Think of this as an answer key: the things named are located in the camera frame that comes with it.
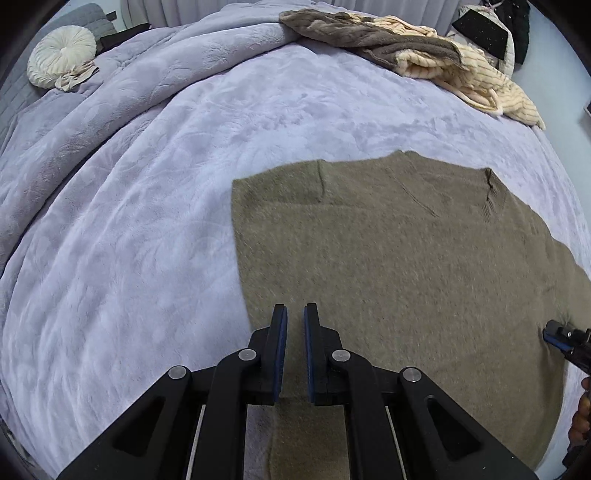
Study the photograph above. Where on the cream round pleated cushion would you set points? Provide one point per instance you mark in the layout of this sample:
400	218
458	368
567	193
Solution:
58	53

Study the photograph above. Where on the brown and cream clothes pile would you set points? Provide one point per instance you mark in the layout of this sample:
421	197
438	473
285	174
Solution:
419	52

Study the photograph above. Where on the olive knit sweater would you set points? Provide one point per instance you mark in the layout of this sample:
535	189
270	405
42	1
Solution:
415	262

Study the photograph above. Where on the person's right hand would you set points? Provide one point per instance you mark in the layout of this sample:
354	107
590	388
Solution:
579	431

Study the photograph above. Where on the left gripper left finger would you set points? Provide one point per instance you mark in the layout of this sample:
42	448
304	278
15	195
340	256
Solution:
191	424

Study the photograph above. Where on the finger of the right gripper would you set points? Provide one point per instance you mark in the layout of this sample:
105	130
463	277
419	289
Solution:
559	336

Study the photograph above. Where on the lavender plush bed blanket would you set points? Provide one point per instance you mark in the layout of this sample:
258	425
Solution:
118	254

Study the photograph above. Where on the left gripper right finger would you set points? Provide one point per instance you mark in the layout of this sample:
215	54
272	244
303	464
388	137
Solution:
400	425

